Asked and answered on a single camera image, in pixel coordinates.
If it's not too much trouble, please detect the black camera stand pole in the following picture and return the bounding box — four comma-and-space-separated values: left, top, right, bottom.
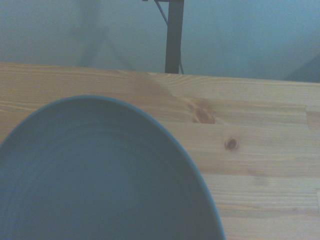
164, 0, 185, 74

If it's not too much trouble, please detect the dark green round plate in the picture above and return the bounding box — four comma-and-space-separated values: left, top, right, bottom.
0, 94, 226, 240

